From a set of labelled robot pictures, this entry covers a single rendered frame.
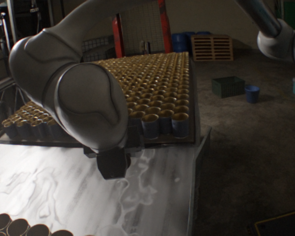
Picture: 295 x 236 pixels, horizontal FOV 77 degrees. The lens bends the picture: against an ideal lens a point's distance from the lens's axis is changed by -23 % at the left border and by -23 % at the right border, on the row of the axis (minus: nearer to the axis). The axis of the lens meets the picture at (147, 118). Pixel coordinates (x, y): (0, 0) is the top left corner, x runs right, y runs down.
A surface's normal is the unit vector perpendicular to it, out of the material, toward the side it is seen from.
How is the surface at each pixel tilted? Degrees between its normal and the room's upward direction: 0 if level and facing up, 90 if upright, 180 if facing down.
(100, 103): 88
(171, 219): 0
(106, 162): 45
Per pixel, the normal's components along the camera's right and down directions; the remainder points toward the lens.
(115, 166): 0.00, -0.36
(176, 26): -0.17, 0.43
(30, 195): -0.13, -0.90
